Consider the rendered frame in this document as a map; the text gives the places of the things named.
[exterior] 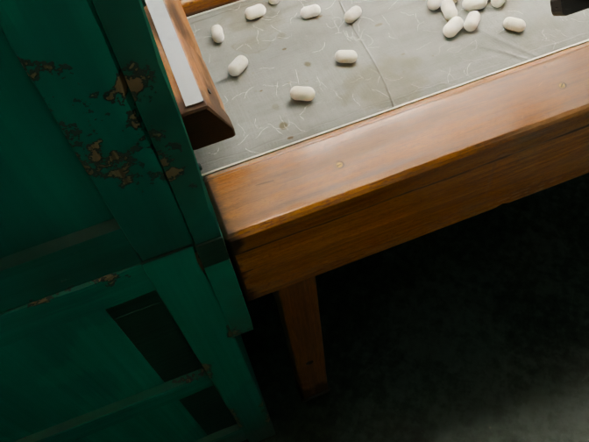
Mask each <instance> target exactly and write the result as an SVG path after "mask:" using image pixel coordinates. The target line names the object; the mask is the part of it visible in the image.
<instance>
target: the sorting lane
mask: <svg viewBox="0 0 589 442"><path fill-rule="evenodd" d="M463 1H464V0H457V2H456V3H454V4H455V7H456V9H457V10H458V15H457V17H461V18H462V19H463V21H464V22H465V20H466V18H467V16H468V14H469V13H470V12H471V11H466V10H465V9H464V8H463V6H462V2H463ZM427 3H428V0H280V1H279V2H278V3H277V4H270V3H269V1H268V0H239V1H236V2H234V3H231V4H226V5H223V6H220V7H217V8H215V9H212V10H209V11H204V12H201V13H198V14H195V15H193V16H189V17H187V19H188V22H189V24H190V27H191V29H192V32H193V34H194V35H195V39H196V42H197V44H198V46H199V48H200V51H201V54H202V59H203V60H204V61H205V64H206V66H207V69H208V70H209V74H210V76H211V78H212V81H213V83H214V84H215V87H216V90H217V92H218V94H219V96H220V98H221V100H222V102H223V104H224V108H225V112H226V113H227V115H228V116H229V118H230V120H231V122H232V125H233V127H234V130H235V133H236V135H235V136H234V137H232V138H229V139H225V140H223V141H220V142H217V143H215V144H212V145H209V146H205V147H203V148H200V149H197V150H193V151H194V154H195V157H196V160H197V163H200V164H201V166H202V170H201V174H202V178H203V179H204V177H205V176H206V175H210V174H213V173H215V172H218V171H221V170H224V169H226V168H230V167H233V166H236V165H238V164H241V163H243V162H246V161H249V160H253V159H256V158H258V157H260V156H263V155H266V154H269V153H273V152H276V151H278V150H281V149H283V148H286V147H289V146H293V145H296V144H298V143H301V142H303V141H306V140H309V139H313V138H315V137H318V136H321V135H324V134H326V133H329V132H333V131H335V130H338V129H341V128H344V127H346V126H349V125H353V124H356V123H358V122H361V121H364V120H367V119H368V118H373V117H376V116H378V115H381V114H384V113H386V112H389V111H393V110H396V109H399V108H401V107H403V106H406V105H409V104H412V103H416V102H419V101H421V100H423V99H426V98H429V97H432V96H436V95H438V94H441V93H444V92H446V91H449V90H452V89H455V88H458V87H461V86H464V85H466V84H469V83H472V82H476V81H478V80H481V79H484V78H487V77H489V76H492V75H496V74H498V73H501V72H504V71H507V70H509V69H511V68H516V67H519V66H521V65H524V64H527V63H529V62H531V61H536V60H539V59H542V58H544V57H546V56H549V55H552V54H554V53H559V52H562V51H564V50H566V49H569V48H572V47H575V46H579V45H581V44H584V43H586V42H589V8H588V9H586V10H583V11H579V12H576V13H573V14H571V15H568V16H553V15H552V13H551V8H550V0H506V1H505V3H504V4H503V5H502V6H501V7H499V8H496V7H493V6H492V4H491V0H487V4H486V7H485V8H483V9H481V10H473V11H477V12H478V13H479V14H480V21H479V23H478V25H477V28H476V29H475V30H474V31H472V32H468V31H467V30H466V29H465V28H464V27H463V28H462V29H461V30H460V31H459V32H458V33H457V34H456V35H455V36H454V37H452V38H447V37H445V36H444V33H443V28H444V26H445V25H446V24H447V23H448V22H449V20H447V19H445V17H444V14H443V12H442V11H441V6H440V7H439V8H438V9H437V10H434V11H433V10H430V9H429V7H428V5H427ZM256 4H263V5H264V6H265V7H266V13H265V15H264V16H262V17H259V18H255V19H253V20H250V19H247V18H246V17H245V10H246V9H247V8H248V7H251V6H253V5H256ZM312 4H317V5H319V6H320V8H321V12H320V14H319V15H318V16H315V17H312V18H307V19H306V18H303V17H302V16H301V9H302V8H303V7H306V6H310V5H312ZM356 5H357V6H359V7H360V8H361V10H362V14H361V16H360V17H359V18H358V19H356V20H355V21H354V22H352V23H347V22H345V21H344V14H345V13H346V12H347V11H348V10H349V9H350V8H351V7H353V6H356ZM508 17H513V18H519V19H522V20H524V22H525V23H526V27H525V29H524V30H523V31H522V32H515V31H511V30H507V29H506V28H505V27H504V26H503V21H504V20H505V18H508ZM213 25H220V26H222V28H223V33H224V40H223V41H222V42H221V43H216V42H215V41H214V40H213V38H212V33H211V28H212V26H213ZM338 50H353V51H355V52H356V53H357V55H358V58H357V60H356V61H355V62H353V63H339V62H337V61H336V60H335V53H336V52H337V51H338ZM239 55H243V56H245V57H246V58H247V60H248V65H247V67H246V68H245V70H244V71H243V72H242V73H241V74H240V75H238V76H232V75H230V74H229V72H228V66H229V65H230V64H231V63H232V62H233V61H234V59H235V58H236V57H237V56H239ZM294 86H302V87H311V88H312V89H313V90H314V91H315V93H316V94H315V97H314V99H312V100H311V101H301V100H294V99H293V98H292V97H291V96H290V90H291V89H292V88H293V87H294Z"/></svg>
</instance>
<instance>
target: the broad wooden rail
mask: <svg viewBox="0 0 589 442"><path fill-rule="evenodd" d="M587 173H589V42H586V43H584V44H581V45H579V46H575V47H572V48H569V49H566V50H564V51H562V52H559V53H554V54H552V55H549V56H546V57H544V58H542V59H539V60H536V61H531V62H529V63H527V64H524V65H521V66H519V67H516V68H511V69H509V70H507V71H504V72H501V73H498V74H496V75H492V76H489V77H487V78H484V79H481V80H478V81H476V82H472V83H469V84H466V85H464V86H461V87H458V88H455V89H452V90H449V91H446V92H444V93H441V94H438V95H436V96H432V97H429V98H426V99H423V100H421V101H419V102H416V103H412V104H409V105H406V106H403V107H401V108H399V109H396V110H391V111H389V112H386V113H384V114H381V115H378V116H376V117H373V118H368V119H367V120H364V121H361V122H358V123H356V124H353V125H349V126H346V127H344V128H341V129H338V130H335V131H333V132H329V133H326V134H324V135H321V136H318V137H315V138H313V139H309V140H306V141H303V142H301V143H298V144H296V145H293V146H289V147H286V148H283V149H281V150H278V151H276V152H273V153H269V154H266V155H263V156H260V157H258V158H256V159H253V160H249V161H246V162H243V163H241V164H238V165H236V166H233V167H230V168H226V169H224V170H221V171H218V172H215V173H213V174H210V175H206V176H205V177H204V179H203V181H204V183H205V186H206V189H207V191H208V194H209V199H210V201H211V204H212V206H213V209H214V212H215V214H216V219H217V222H218V224H219V227H220V230H221V233H222V235H223V238H224V243H225V245H226V248H227V252H228V254H229V257H230V260H231V264H232V266H233V269H234V271H235V274H236V277H237V279H238V283H239V286H240V288H241V291H242V293H243V296H244V299H245V300H246V301H247V302H249V301H251V300H254V299H256V298H259V297H262V296H265V295H268V294H270V293H273V292H275V291H277V290H280V289H284V288H286V287H288V286H291V285H294V284H296V283H298V282H302V281H305V280H307V279H309V278H312V277H314V276H317V275H320V274H323V273H326V272H328V271H330V270H333V269H335V268H338V267H342V266H344V265H347V264H349V263H352V262H353V261H356V260H360V259H363V258H365V257H367V256H370V255H373V254H375V253H379V252H381V251H384V250H387V249H388V248H391V247H393V246H398V245H399V244H402V243H405V242H407V241H410V240H412V239H416V238H419V237H421V236H423V235H425V234H428V233H431V232H434V231H437V230H439V229H442V228H444V227H446V226H449V225H453V224H455V223H457V222H460V221H463V220H465V219H467V218H470V217H474V216H477V215H478V214H481V213H484V212H486V211H489V210H492V209H494V208H496V207H498V206H499V205H501V204H503V203H511V202H513V201H515V200H518V199H521V198H523V197H525V196H529V195H532V194H535V193H536V192H539V191H542V190H544V189H548V188H550V187H553V186H555V185H558V184H560V183H562V182H567V181H569V180H571V179H574V178H576V177H579V176H581V175H585V174H587Z"/></svg>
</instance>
